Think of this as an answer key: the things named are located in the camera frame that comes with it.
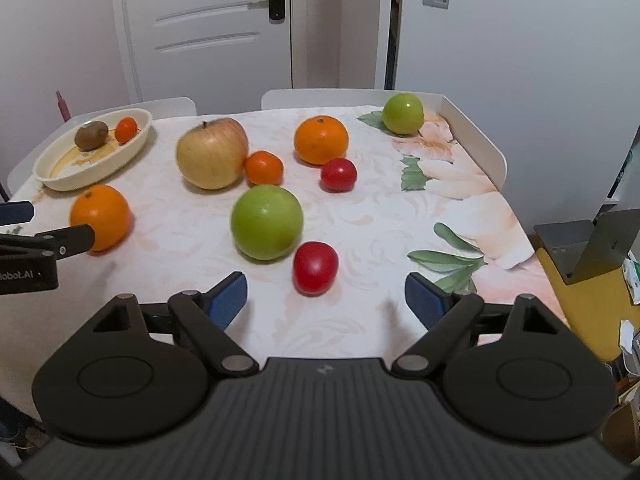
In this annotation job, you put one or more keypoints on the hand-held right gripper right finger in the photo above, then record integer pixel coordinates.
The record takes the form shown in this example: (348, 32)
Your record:
(425, 300)

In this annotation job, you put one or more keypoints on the yellow red apple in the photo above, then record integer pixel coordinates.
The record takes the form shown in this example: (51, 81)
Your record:
(212, 155)

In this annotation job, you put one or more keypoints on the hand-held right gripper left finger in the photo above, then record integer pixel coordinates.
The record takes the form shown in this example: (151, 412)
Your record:
(227, 301)

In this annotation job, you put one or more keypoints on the large orange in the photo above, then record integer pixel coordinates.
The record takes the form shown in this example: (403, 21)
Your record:
(321, 140)

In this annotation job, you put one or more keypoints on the white panel door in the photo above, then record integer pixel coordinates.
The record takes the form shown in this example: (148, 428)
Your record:
(200, 60)

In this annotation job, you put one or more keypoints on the yellow stool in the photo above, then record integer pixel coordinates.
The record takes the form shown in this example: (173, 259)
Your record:
(585, 310)

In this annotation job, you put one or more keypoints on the pink stick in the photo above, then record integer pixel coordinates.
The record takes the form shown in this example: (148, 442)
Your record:
(62, 107)

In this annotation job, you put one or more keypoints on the green white packet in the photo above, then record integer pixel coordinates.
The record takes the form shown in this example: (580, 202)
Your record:
(634, 280)

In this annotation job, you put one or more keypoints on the oval red tomato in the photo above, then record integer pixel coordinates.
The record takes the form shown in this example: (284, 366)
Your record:
(315, 267)

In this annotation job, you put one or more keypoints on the cream oval dish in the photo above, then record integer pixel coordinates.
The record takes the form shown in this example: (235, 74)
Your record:
(105, 165)

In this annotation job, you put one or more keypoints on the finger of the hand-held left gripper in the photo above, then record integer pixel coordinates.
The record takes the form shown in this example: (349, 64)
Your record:
(65, 242)
(15, 212)

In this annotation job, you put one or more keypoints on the round red tomato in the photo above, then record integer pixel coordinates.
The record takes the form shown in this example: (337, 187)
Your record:
(338, 175)

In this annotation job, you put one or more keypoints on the grey metal stand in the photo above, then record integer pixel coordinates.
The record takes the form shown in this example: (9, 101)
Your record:
(595, 250)

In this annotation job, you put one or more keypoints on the small tangerine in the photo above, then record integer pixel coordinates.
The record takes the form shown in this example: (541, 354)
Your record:
(263, 168)

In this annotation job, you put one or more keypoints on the small orange tomato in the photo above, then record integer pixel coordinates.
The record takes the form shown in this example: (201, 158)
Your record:
(126, 130)

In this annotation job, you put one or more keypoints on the small green apple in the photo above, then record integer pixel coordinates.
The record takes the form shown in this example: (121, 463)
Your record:
(403, 113)

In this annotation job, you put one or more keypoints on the large green apple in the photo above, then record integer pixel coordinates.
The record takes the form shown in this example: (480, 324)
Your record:
(266, 222)

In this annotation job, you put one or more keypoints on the brown kiwi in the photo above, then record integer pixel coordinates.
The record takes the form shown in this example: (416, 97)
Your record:
(91, 136)

